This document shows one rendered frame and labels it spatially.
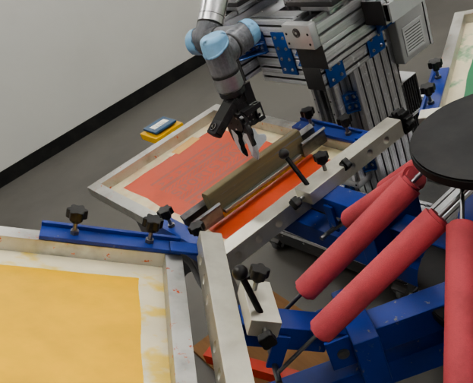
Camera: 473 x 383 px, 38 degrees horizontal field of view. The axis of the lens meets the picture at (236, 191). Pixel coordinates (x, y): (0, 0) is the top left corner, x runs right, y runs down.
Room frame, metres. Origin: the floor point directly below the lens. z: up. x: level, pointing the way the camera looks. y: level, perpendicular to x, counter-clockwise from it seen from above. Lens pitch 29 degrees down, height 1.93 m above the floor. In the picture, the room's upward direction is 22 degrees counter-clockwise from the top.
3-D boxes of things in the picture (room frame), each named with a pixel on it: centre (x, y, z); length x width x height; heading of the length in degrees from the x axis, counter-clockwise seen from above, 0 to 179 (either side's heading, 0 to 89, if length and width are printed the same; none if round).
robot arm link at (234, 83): (1.72, -0.09, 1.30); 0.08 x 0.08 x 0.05
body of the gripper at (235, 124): (1.72, -0.10, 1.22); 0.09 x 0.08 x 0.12; 117
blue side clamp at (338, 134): (1.82, -0.33, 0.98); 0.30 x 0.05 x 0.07; 27
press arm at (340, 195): (1.40, -0.23, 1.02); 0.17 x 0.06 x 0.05; 27
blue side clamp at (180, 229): (1.56, 0.16, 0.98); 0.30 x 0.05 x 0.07; 27
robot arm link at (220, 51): (1.72, -0.09, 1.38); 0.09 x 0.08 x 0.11; 132
